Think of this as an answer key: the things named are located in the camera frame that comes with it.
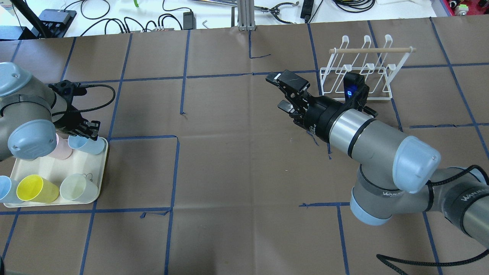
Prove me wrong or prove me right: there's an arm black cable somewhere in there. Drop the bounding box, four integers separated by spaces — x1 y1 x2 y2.
52 84 116 117
376 164 489 267

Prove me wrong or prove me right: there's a light blue plastic cup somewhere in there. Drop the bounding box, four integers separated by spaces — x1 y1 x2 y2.
68 136 105 155

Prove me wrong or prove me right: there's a pale green plastic cup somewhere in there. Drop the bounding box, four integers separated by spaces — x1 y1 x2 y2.
60 174 99 203

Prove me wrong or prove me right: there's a white wire cup rack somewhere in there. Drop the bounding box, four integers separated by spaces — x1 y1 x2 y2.
319 34 417 101

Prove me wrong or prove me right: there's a cream plastic tray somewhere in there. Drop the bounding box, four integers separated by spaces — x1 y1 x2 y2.
4 136 108 208

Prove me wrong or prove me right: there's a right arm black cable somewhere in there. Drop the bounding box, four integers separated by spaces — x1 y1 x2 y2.
376 164 489 267

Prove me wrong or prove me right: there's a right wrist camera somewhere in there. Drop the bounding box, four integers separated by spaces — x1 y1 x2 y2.
343 73 369 112

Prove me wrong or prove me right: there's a pink plastic cup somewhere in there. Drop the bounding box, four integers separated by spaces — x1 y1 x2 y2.
47 133 72 160

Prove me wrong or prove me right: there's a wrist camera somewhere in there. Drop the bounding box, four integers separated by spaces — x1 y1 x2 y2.
343 73 369 112
48 80 87 104

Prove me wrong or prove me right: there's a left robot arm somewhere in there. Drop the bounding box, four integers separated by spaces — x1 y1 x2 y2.
0 61 100 160

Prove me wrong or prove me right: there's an aluminium frame post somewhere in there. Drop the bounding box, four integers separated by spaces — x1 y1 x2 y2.
237 0 256 31

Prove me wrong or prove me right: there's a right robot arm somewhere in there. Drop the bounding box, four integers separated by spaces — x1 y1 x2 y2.
266 70 489 247

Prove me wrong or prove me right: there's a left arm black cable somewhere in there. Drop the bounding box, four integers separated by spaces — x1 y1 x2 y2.
52 84 116 117

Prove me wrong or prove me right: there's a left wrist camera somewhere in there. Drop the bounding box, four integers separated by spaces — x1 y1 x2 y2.
48 80 87 104

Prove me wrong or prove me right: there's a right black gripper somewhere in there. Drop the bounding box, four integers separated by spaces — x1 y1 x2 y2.
266 70 346 143

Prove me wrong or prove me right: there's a yellow plastic cup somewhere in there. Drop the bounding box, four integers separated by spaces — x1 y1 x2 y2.
16 175 60 203

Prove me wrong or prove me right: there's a black power adapter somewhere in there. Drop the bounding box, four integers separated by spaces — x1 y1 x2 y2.
182 11 197 30

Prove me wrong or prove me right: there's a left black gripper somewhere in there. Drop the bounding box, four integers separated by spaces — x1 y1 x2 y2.
57 103 100 139

